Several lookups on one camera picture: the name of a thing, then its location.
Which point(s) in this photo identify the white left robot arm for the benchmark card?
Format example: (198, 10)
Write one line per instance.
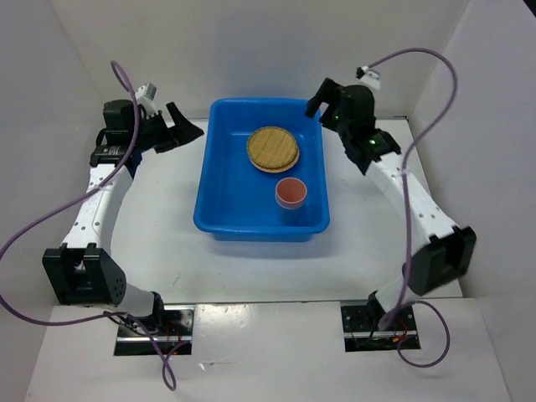
(81, 270)

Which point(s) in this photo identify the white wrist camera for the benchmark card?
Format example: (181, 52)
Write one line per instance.
(369, 77)
(145, 95)

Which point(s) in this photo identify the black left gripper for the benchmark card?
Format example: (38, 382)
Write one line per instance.
(188, 131)

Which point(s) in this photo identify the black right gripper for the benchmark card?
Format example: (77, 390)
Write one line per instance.
(326, 92)

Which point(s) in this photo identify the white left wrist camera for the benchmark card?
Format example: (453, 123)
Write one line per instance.
(145, 95)

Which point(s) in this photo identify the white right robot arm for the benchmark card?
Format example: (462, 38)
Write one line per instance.
(438, 250)

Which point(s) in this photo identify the yellow woven bamboo plate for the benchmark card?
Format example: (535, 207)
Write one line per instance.
(272, 148)

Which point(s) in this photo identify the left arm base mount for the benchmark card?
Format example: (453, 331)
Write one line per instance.
(173, 337)

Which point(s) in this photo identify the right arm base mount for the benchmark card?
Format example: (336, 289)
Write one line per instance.
(361, 333)

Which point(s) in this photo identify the pink plastic cup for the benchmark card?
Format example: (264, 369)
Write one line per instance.
(291, 193)

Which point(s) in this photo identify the blue plastic bin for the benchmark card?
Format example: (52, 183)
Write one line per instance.
(236, 201)

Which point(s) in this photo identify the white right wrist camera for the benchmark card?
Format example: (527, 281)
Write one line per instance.
(369, 77)

